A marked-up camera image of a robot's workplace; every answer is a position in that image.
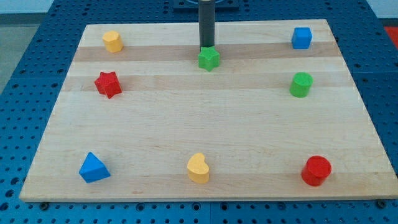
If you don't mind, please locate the green star block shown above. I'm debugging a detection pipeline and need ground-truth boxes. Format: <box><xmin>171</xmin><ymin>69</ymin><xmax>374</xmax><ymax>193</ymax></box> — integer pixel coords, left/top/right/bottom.
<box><xmin>198</xmin><ymin>46</ymin><xmax>220</xmax><ymax>72</ymax></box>

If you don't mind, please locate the red star block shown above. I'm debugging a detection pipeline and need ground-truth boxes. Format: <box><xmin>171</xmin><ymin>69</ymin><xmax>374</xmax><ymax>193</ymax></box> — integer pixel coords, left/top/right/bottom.
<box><xmin>95</xmin><ymin>72</ymin><xmax>122</xmax><ymax>99</ymax></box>

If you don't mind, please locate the blue cube block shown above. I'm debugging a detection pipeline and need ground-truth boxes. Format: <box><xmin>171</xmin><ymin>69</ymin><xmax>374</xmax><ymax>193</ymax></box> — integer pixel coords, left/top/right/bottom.
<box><xmin>291</xmin><ymin>27</ymin><xmax>312</xmax><ymax>49</ymax></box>

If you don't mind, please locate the yellow heart block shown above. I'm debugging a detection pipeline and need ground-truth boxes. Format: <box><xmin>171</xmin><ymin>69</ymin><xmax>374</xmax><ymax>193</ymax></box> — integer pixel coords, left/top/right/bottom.
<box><xmin>187</xmin><ymin>153</ymin><xmax>210</xmax><ymax>184</ymax></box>

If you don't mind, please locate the light wooden board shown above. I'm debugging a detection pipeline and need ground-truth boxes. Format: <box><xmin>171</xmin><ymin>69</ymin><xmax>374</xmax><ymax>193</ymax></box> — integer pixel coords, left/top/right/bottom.
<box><xmin>20</xmin><ymin>19</ymin><xmax>397</xmax><ymax>202</ymax></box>

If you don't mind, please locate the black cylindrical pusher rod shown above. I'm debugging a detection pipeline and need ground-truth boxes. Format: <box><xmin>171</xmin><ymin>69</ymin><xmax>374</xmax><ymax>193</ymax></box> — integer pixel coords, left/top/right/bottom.
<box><xmin>198</xmin><ymin>0</ymin><xmax>215</xmax><ymax>48</ymax></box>

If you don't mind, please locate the green cylinder block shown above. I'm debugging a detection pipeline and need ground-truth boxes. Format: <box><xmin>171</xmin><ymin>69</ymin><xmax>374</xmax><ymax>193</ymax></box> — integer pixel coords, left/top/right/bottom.
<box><xmin>289</xmin><ymin>72</ymin><xmax>313</xmax><ymax>98</ymax></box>

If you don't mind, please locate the yellow hexagon block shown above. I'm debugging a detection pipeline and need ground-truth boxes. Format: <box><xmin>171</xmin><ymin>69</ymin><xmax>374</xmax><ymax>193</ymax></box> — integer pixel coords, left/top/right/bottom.
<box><xmin>102</xmin><ymin>30</ymin><xmax>124</xmax><ymax>53</ymax></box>

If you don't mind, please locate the blue triangle block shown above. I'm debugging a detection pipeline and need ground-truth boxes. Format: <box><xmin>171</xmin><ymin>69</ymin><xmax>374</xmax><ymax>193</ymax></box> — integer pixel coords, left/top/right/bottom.
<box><xmin>79</xmin><ymin>152</ymin><xmax>111</xmax><ymax>183</ymax></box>

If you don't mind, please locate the red cylinder block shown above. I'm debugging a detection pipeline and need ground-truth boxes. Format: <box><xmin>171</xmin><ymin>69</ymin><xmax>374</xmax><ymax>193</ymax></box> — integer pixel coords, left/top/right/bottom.
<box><xmin>301</xmin><ymin>156</ymin><xmax>332</xmax><ymax>187</ymax></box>

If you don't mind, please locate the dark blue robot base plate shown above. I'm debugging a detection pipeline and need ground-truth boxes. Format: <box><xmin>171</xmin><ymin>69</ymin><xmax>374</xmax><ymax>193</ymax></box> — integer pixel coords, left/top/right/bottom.
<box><xmin>171</xmin><ymin>0</ymin><xmax>239</xmax><ymax>11</ymax></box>

